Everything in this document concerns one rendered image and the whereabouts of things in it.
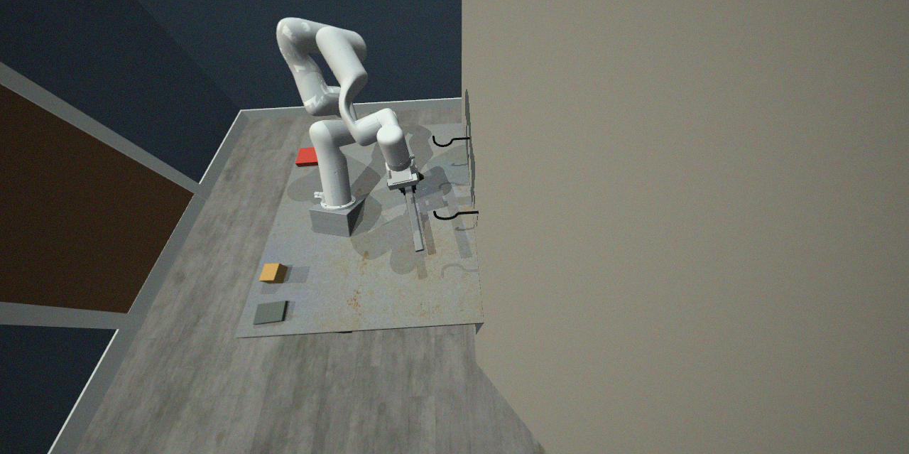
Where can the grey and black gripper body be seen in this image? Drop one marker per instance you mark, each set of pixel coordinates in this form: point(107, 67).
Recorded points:
point(413, 169)

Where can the beige wall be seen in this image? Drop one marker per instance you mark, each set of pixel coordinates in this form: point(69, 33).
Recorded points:
point(693, 227)

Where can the red flat block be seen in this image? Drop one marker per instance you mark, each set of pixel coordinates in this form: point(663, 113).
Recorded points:
point(306, 157)

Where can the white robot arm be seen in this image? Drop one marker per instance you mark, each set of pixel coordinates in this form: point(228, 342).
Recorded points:
point(339, 47)

